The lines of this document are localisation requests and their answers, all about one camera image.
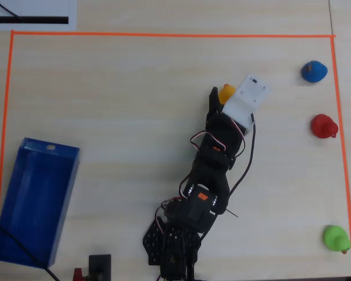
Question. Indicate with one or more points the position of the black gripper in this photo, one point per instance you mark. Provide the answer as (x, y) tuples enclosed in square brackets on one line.
[(217, 119)]

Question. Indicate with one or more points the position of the yellow rubber duck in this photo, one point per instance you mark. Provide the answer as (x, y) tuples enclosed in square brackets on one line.
[(225, 93)]

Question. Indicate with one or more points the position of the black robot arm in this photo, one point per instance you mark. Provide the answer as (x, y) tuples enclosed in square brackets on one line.
[(210, 175)]

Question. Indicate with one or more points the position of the blue rubber duck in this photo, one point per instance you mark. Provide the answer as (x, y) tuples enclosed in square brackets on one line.
[(314, 71)]

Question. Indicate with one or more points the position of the red rubber duck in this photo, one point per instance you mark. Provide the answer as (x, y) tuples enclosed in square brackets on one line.
[(323, 126)]

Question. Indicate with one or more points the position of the green rubber duck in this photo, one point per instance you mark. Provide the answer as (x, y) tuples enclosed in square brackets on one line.
[(336, 238)]

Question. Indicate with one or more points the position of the blue plastic box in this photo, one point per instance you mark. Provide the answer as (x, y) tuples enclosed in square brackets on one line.
[(35, 199)]

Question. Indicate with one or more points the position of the orange tape strip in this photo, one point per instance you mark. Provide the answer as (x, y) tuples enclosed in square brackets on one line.
[(343, 152), (163, 34), (3, 146)]

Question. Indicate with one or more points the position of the white paper with black bar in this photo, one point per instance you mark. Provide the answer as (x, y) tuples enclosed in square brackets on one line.
[(46, 8)]

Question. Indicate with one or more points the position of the red clamp knob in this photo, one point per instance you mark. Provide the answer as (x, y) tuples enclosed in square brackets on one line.
[(78, 275)]

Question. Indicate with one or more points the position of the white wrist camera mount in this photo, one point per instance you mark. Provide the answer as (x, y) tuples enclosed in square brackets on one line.
[(248, 96)]

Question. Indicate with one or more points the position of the black camera stand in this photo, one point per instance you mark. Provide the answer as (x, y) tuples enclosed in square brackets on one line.
[(99, 263)]

